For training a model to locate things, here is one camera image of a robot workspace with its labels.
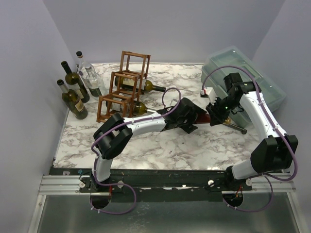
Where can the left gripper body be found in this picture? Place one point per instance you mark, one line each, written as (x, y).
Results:
(186, 122)

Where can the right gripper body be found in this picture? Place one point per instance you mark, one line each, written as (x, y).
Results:
(215, 113)

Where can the green bottle rack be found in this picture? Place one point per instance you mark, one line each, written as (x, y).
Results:
(139, 108)
(146, 85)

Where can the clear bottle dark label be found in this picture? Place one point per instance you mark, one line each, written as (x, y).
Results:
(94, 82)

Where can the clear wine bottle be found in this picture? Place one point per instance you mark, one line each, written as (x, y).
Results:
(83, 64)

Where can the green bottle white label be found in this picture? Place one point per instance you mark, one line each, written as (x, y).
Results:
(75, 82)

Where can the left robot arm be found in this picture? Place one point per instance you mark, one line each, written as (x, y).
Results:
(113, 136)

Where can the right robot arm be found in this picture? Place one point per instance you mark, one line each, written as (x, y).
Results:
(276, 148)

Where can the brown wooden wine rack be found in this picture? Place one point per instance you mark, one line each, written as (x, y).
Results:
(119, 95)

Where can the dark metal crank tool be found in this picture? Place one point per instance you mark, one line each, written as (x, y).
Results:
(240, 129)

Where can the translucent green plastic toolbox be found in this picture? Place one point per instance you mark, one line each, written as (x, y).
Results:
(231, 60)

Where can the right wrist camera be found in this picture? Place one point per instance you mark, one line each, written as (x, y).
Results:
(208, 92)

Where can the black front mounting rail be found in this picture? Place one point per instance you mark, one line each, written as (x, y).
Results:
(127, 185)

